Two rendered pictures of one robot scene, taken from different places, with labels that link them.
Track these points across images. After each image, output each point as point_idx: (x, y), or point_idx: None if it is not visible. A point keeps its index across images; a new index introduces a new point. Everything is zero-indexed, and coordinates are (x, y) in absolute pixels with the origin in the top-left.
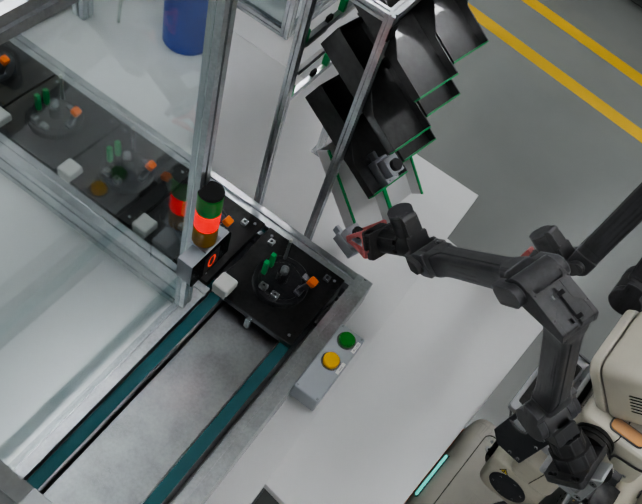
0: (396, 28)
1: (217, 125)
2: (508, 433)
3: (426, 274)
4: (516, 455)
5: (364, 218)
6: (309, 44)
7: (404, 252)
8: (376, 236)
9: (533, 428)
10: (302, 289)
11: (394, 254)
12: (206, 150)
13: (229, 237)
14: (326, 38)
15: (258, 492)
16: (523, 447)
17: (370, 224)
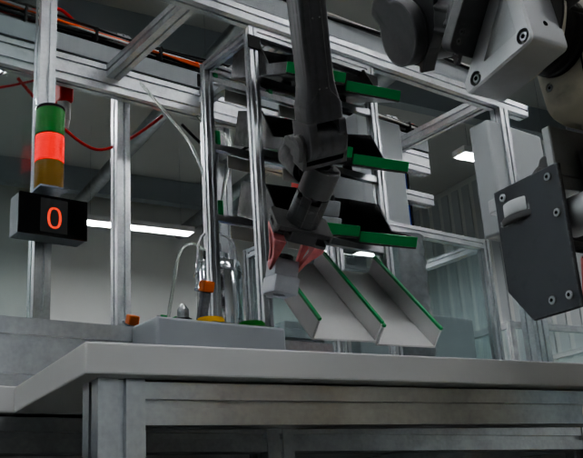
0: (258, 41)
1: (54, 39)
2: (521, 259)
3: (306, 135)
4: (563, 291)
5: (333, 323)
6: (233, 168)
7: (304, 178)
8: (285, 212)
9: (397, 22)
10: (199, 313)
11: (301, 203)
12: (43, 57)
13: (84, 208)
14: (235, 133)
15: None
16: (552, 249)
17: (345, 330)
